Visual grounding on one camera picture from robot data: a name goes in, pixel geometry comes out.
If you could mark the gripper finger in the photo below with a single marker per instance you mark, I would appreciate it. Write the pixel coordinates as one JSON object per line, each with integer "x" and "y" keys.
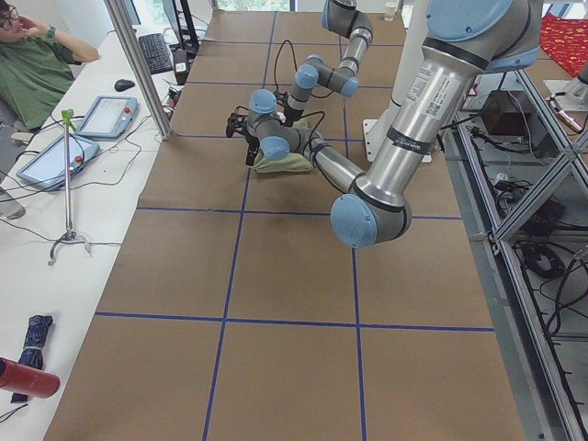
{"x": 250, "y": 156}

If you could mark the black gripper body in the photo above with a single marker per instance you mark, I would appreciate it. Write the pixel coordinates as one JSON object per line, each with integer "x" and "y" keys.
{"x": 291, "y": 118}
{"x": 251, "y": 141}

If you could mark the green long sleeve shirt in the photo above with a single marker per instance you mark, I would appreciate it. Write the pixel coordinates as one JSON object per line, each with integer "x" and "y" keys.
{"x": 285, "y": 161}

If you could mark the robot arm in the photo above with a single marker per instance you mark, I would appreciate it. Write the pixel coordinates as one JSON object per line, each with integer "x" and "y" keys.
{"x": 347, "y": 21}
{"x": 463, "y": 39}

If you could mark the black box with label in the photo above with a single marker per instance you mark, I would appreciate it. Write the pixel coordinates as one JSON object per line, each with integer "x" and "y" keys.
{"x": 181, "y": 66}

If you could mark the black keyboard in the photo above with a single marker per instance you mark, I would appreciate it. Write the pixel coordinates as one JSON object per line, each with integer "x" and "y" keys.
{"x": 156, "y": 53}

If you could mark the black computer mouse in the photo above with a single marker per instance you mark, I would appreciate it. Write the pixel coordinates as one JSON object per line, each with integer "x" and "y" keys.
{"x": 123, "y": 85}

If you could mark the white paper cup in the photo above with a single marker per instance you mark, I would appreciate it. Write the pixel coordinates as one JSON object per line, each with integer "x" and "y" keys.
{"x": 391, "y": 8}

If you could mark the teach pendant far side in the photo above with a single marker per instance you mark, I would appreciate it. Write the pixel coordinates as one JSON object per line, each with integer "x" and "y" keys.
{"x": 46, "y": 170}

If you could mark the person in green shirt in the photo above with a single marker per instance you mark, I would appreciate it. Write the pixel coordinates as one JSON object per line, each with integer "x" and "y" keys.
{"x": 36, "y": 61}

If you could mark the black power box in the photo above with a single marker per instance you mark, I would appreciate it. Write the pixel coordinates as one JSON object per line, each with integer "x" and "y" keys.
{"x": 510, "y": 113}

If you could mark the folded dark blue umbrella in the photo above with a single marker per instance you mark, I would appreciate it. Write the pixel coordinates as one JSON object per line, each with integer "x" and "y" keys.
{"x": 35, "y": 340}

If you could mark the red cylindrical bottle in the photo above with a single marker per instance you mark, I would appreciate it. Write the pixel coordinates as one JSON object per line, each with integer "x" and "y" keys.
{"x": 25, "y": 380}

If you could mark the teach pendant near post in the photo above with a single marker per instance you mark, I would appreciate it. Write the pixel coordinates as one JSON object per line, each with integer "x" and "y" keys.
{"x": 108, "y": 118}

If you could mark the white camera mast pedestal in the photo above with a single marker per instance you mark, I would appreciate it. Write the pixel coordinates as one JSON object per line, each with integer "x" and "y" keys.
{"x": 410, "y": 62}

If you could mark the aluminium frame post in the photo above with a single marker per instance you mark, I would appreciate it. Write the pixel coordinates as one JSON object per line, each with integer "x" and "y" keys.
{"x": 130, "y": 45}

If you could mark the green handled reacher grabber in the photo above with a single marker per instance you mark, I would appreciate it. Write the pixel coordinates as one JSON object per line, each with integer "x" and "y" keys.
{"x": 70, "y": 236}

